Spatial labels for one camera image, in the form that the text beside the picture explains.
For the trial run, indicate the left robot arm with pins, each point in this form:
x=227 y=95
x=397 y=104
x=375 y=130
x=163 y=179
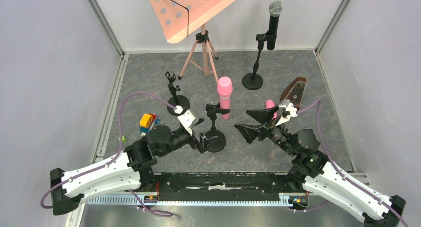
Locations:
x=130 y=169

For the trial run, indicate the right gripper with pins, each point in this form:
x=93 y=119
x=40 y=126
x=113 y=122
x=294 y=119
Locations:
x=249 y=132

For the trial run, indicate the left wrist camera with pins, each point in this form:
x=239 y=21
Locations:
x=185 y=117

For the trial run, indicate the black microphone silver grille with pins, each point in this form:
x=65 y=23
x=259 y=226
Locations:
x=275 y=9

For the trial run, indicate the colourful toy block stack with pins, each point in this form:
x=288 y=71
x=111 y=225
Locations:
x=147 y=122

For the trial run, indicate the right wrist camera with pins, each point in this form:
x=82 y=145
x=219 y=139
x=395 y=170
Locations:
x=287 y=110

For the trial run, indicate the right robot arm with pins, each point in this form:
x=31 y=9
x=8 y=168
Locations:
x=314 y=171

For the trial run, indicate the brown metronome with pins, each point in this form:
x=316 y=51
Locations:
x=294 y=92

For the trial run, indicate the black microphone stand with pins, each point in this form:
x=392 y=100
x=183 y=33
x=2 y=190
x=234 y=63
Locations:
x=219 y=142
x=253 y=81
x=176 y=99

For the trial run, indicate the pink microphone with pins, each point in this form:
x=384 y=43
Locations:
x=271 y=104
x=225 y=89

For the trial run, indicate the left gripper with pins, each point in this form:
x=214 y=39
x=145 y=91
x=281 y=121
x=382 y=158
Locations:
x=203 y=143

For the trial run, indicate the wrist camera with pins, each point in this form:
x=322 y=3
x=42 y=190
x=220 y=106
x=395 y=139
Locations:
x=185 y=117
x=287 y=110

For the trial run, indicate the pink music stand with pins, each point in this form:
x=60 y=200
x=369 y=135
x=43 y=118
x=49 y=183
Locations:
x=181 y=18

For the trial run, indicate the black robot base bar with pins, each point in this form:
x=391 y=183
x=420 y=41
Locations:
x=221 y=186

